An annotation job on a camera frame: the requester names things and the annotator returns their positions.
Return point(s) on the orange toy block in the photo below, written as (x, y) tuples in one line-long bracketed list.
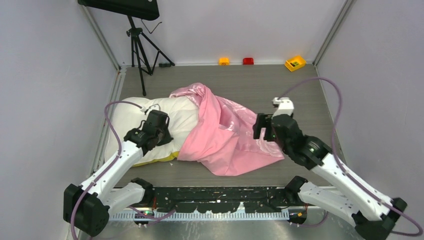
[(224, 61)]

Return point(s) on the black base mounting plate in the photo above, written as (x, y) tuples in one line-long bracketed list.
[(259, 199)]

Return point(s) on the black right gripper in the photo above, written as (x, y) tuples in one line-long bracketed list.
[(262, 121)]

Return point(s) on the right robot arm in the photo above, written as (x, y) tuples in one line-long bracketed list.
[(372, 213)]

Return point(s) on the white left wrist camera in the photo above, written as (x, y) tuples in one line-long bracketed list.
[(146, 110)]

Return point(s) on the red toy block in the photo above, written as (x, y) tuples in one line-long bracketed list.
[(248, 61)]

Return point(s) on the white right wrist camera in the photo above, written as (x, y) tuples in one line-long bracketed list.
[(283, 105)]

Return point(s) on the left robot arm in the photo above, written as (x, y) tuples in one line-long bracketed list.
[(90, 205)]

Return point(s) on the yellow toy bin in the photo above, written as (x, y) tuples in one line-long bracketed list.
[(295, 63)]

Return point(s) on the black light panel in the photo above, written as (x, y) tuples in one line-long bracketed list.
[(142, 9)]

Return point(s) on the small black adapter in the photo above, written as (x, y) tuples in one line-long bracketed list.
[(165, 65)]

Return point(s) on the black camera tripod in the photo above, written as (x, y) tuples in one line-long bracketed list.
[(139, 55)]

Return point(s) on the pink floral pillowcase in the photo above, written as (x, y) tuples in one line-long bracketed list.
[(222, 140)]

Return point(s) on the white yellow-edged pillow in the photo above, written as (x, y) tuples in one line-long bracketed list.
[(182, 118)]

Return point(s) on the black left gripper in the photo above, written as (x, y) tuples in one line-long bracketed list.
[(168, 138)]

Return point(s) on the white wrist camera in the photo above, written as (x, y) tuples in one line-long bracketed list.
[(146, 110), (283, 105)]

